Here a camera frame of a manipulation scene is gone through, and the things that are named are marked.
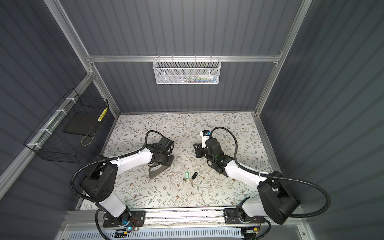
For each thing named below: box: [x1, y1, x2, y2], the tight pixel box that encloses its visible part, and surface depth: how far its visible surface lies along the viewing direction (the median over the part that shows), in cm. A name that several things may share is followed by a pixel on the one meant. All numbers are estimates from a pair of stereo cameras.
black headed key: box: [191, 171, 198, 187], surface depth 88 cm
